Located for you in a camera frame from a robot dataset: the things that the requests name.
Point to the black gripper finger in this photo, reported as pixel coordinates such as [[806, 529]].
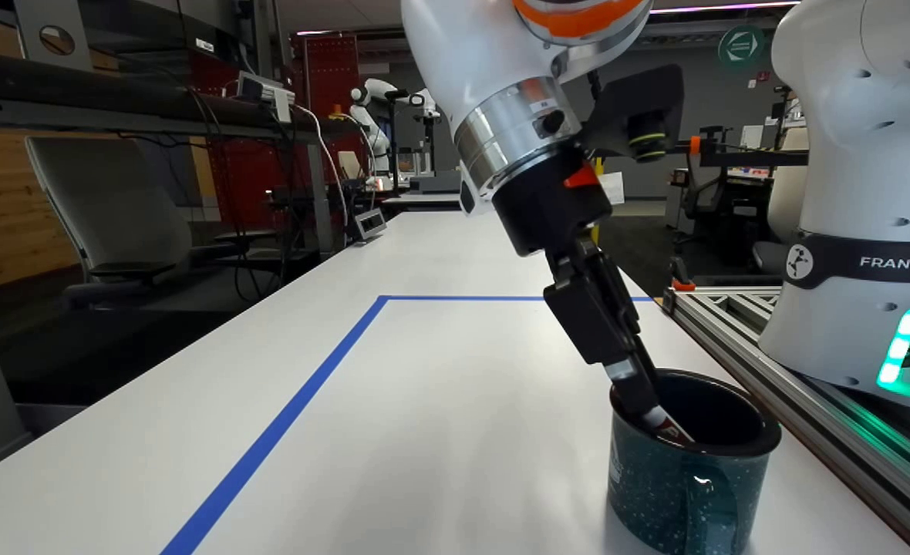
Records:
[[572, 307], [618, 338]]

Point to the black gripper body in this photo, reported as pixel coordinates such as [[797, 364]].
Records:
[[547, 205]]

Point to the red marker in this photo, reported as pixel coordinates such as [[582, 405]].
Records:
[[662, 420]]

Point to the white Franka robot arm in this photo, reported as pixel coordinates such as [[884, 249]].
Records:
[[497, 68]]

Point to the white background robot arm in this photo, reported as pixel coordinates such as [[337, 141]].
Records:
[[381, 162]]

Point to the dark blue speckled mug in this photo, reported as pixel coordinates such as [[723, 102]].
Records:
[[693, 497]]

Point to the white paper sign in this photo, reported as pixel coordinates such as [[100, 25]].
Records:
[[611, 185]]

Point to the small grey device on table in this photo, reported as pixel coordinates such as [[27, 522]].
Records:
[[369, 222]]

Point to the red cabinet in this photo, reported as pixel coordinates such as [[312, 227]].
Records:
[[248, 170]]

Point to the grey office chair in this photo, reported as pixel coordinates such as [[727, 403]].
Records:
[[122, 222]]

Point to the blue tape line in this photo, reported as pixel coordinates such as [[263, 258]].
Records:
[[432, 426]]

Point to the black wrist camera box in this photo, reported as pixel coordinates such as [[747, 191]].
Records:
[[636, 116]]

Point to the aluminium rail frame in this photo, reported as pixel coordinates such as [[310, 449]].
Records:
[[858, 435]]

